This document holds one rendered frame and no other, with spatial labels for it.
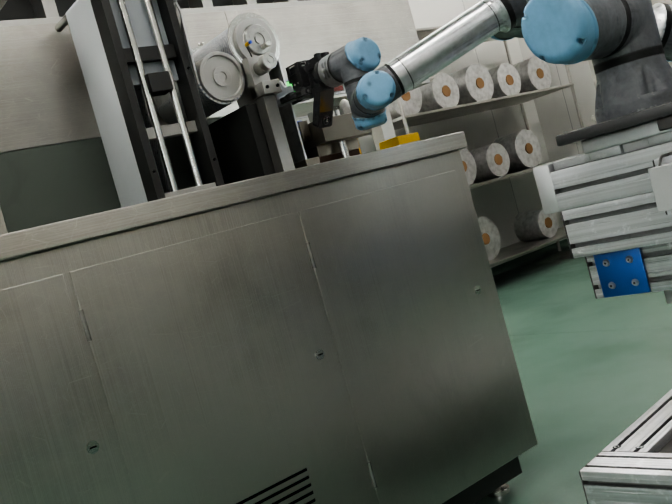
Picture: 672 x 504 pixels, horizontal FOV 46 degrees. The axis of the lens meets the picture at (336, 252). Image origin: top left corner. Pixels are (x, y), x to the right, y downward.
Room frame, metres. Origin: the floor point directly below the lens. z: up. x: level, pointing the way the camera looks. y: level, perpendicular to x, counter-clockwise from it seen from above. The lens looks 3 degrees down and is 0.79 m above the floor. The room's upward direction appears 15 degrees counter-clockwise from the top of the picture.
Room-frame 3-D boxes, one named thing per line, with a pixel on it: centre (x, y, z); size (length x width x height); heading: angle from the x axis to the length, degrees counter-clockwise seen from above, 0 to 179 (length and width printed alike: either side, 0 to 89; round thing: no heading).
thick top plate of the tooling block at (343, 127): (2.22, 0.01, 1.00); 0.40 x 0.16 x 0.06; 37
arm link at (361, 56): (1.80, -0.16, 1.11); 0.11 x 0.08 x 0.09; 37
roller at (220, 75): (2.01, 0.22, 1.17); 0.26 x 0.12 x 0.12; 37
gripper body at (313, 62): (1.93, -0.06, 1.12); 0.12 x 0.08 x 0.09; 37
